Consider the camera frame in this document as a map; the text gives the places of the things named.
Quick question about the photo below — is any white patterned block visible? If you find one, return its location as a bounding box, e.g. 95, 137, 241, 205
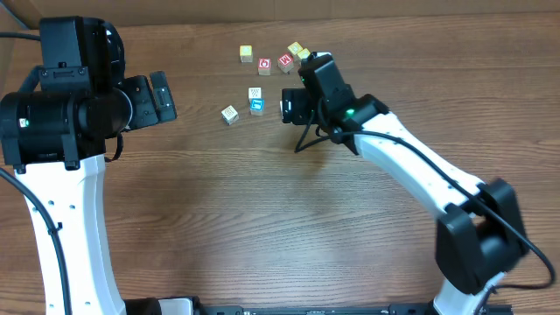
221, 106, 239, 125
248, 87, 262, 100

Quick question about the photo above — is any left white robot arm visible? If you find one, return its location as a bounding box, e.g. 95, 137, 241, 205
1, 17, 193, 314

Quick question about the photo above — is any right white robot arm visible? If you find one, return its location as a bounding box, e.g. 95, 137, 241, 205
280, 88, 529, 314

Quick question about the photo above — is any blue letter block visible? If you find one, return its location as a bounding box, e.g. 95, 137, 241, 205
249, 98, 265, 116

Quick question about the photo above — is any red block letter E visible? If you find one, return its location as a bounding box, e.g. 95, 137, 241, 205
277, 53, 294, 74

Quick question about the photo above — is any yellow block right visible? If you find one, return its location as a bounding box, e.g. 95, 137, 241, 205
297, 48, 311, 62

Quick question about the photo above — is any yellow block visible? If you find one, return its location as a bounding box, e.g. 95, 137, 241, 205
287, 42, 303, 58
239, 45, 253, 63
297, 48, 311, 62

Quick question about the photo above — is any red block letter left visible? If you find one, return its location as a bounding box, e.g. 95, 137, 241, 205
257, 58, 271, 76

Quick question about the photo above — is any yellow block upper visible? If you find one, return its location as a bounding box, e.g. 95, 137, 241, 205
287, 42, 303, 58

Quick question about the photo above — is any yellow block far left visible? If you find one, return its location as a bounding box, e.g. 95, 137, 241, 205
239, 45, 253, 63

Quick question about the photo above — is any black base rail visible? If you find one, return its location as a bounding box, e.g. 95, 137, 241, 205
124, 297, 513, 315

